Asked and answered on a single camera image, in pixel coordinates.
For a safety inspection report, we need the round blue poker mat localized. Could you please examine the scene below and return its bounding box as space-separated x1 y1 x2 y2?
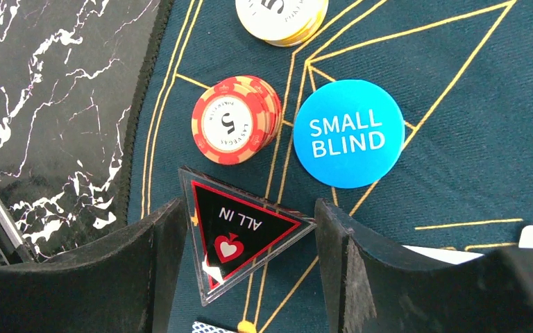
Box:
127 1 533 332

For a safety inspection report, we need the dealt card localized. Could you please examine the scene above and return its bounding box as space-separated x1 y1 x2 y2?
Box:
192 321 236 333

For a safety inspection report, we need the red poker chip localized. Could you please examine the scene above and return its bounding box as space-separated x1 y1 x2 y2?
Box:
191 75 282 165

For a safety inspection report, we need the cream poker chip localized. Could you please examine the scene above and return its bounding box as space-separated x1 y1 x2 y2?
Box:
235 0 329 47

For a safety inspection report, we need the red triangle marker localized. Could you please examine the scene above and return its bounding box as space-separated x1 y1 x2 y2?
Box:
178 166 316 306

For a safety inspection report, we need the face-up diamonds card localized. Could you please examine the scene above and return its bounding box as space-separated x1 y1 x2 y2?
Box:
405 246 483 264

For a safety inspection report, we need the blue small blind button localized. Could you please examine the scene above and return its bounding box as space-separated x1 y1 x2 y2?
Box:
293 79 405 189

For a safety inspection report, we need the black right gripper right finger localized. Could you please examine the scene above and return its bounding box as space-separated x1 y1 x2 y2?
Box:
315 199 533 332

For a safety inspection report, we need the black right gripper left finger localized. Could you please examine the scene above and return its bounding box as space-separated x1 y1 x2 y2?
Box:
0 198 187 332

